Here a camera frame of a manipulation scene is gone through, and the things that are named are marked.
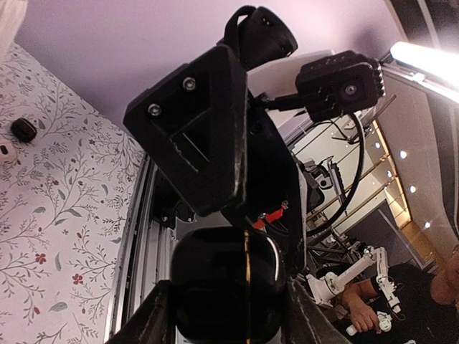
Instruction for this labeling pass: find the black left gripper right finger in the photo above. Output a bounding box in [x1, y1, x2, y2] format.
[281, 277, 350, 344]

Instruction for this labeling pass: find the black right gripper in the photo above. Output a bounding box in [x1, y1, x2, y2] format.
[123, 5, 307, 272]

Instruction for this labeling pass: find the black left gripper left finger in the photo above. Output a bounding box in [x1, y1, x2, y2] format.
[107, 280, 176, 344]

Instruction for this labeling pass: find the black earbud charging case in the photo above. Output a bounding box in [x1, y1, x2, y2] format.
[170, 226, 286, 343]

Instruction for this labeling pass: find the black oval case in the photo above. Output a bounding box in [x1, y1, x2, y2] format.
[10, 118, 37, 143]

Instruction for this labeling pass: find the small white background robot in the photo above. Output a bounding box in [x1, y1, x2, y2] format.
[306, 247, 401, 337]

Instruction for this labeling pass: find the person in background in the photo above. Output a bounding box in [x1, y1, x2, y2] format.
[334, 247, 458, 343]

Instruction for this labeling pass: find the floral patterned table mat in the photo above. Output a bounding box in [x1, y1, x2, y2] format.
[1, 44, 143, 343]

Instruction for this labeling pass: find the white ribbed vase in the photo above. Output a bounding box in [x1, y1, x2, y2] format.
[0, 0, 29, 62]

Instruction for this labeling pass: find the aluminium front rail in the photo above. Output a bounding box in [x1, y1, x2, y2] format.
[104, 156, 179, 340]

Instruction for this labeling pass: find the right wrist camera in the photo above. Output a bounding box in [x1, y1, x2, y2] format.
[263, 50, 385, 123]

